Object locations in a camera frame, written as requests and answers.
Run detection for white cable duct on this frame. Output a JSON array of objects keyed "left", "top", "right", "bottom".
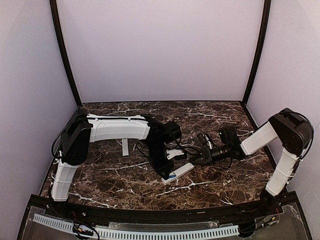
[
  {"left": 94, "top": 224, "right": 240, "bottom": 239},
  {"left": 32, "top": 213, "right": 74, "bottom": 234}
]

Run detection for black right frame post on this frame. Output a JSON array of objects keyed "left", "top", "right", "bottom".
[{"left": 241, "top": 0, "right": 272, "bottom": 106}]

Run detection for left white cable duct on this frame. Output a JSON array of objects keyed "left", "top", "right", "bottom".
[{"left": 32, "top": 213, "right": 74, "bottom": 234}]

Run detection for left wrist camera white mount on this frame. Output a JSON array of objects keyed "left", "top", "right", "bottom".
[{"left": 166, "top": 149, "right": 185, "bottom": 160}]

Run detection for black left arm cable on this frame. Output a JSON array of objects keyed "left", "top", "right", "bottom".
[{"left": 136, "top": 142, "right": 198, "bottom": 161}]

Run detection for black frame post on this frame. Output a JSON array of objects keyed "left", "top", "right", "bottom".
[
  {"left": 49, "top": 0, "right": 82, "bottom": 108},
  {"left": 241, "top": 0, "right": 272, "bottom": 106}
]

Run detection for grey remote battery cover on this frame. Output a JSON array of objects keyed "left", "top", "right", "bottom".
[{"left": 121, "top": 138, "right": 129, "bottom": 157}]

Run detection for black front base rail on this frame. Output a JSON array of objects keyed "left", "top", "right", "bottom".
[{"left": 29, "top": 193, "right": 301, "bottom": 227}]

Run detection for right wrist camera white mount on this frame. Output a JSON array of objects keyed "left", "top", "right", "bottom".
[{"left": 197, "top": 133, "right": 216, "bottom": 149}]

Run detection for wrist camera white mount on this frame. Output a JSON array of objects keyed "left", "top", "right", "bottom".
[
  {"left": 197, "top": 133, "right": 216, "bottom": 149},
  {"left": 166, "top": 149, "right": 185, "bottom": 160}
]

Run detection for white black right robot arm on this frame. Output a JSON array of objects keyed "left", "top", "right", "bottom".
[{"left": 190, "top": 108, "right": 315, "bottom": 212}]

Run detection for centre white cable duct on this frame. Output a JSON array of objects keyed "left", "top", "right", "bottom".
[{"left": 94, "top": 224, "right": 240, "bottom": 239}]

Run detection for white remote control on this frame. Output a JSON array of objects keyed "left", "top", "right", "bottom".
[{"left": 161, "top": 162, "right": 195, "bottom": 185}]

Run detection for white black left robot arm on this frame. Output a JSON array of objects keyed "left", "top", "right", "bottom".
[{"left": 50, "top": 113, "right": 182, "bottom": 202}]

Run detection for black left frame post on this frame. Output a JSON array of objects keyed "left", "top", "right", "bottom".
[{"left": 49, "top": 0, "right": 82, "bottom": 108}]

